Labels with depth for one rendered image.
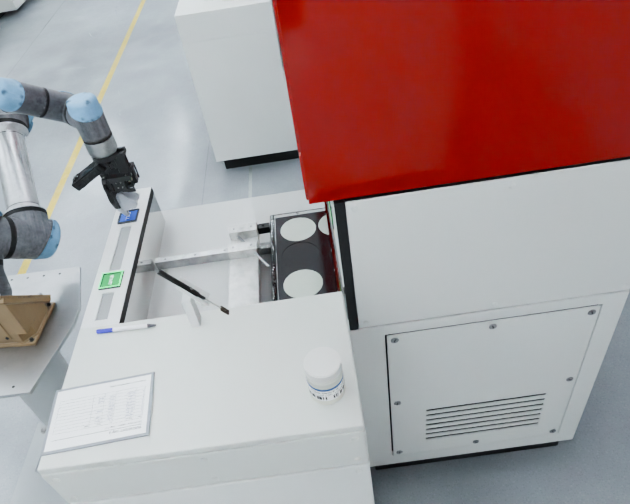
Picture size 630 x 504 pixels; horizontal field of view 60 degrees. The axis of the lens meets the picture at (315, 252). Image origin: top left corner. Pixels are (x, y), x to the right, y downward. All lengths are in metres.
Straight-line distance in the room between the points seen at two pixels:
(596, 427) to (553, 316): 0.82
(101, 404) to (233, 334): 0.30
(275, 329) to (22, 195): 0.88
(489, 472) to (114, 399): 1.34
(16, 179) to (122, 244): 0.37
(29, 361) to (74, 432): 0.44
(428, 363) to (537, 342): 0.29
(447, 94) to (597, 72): 0.26
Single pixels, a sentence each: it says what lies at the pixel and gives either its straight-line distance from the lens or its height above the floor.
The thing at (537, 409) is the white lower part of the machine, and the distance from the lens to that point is 1.91.
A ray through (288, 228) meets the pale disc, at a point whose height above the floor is 0.90.
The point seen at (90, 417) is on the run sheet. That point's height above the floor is 0.97.
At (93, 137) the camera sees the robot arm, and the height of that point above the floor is 1.24.
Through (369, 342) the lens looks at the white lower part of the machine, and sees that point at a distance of 1.43.
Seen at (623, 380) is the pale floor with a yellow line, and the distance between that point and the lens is 2.42.
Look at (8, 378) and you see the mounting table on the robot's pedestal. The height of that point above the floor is 0.82.
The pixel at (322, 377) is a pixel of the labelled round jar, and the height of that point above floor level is 1.06.
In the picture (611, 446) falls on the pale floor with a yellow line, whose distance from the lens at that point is 2.26.
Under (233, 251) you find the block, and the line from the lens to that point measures 1.52.
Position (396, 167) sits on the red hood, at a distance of 1.08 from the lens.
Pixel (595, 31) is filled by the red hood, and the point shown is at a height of 1.49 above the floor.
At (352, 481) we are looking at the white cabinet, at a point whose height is 0.75.
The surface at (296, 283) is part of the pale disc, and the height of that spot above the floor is 0.90.
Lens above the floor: 1.90
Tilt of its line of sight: 43 degrees down
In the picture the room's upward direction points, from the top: 10 degrees counter-clockwise
